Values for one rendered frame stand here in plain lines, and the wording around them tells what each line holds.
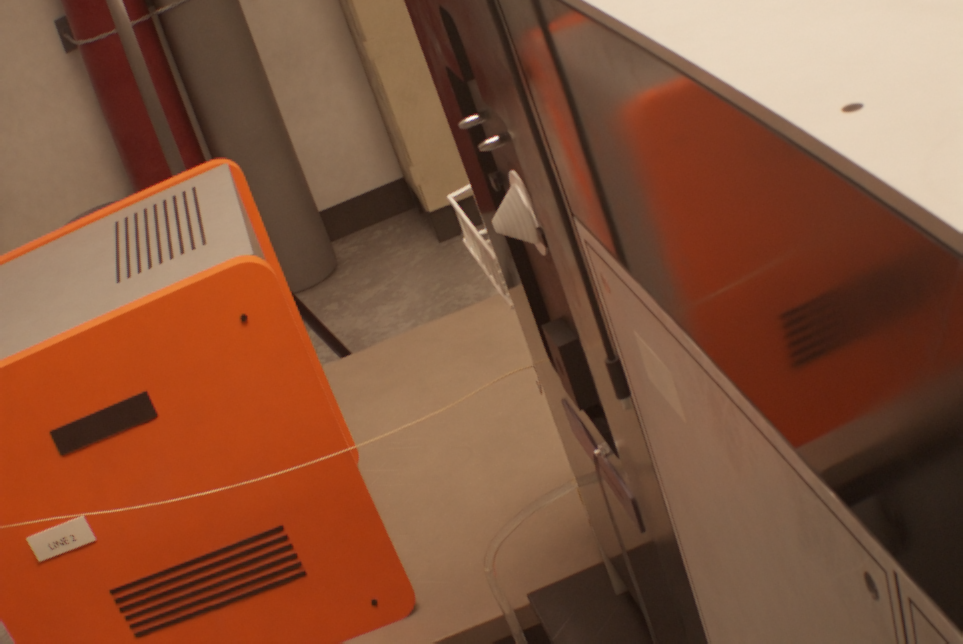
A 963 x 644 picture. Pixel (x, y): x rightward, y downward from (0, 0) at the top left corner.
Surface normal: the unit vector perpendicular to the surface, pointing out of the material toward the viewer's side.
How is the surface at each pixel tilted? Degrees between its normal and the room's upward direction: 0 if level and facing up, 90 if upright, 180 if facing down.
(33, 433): 90
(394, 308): 0
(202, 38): 90
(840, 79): 0
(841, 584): 90
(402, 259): 0
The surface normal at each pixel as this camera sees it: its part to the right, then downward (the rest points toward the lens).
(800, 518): -0.92, 0.38
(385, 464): -0.31, -0.86
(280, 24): 0.24, 0.33
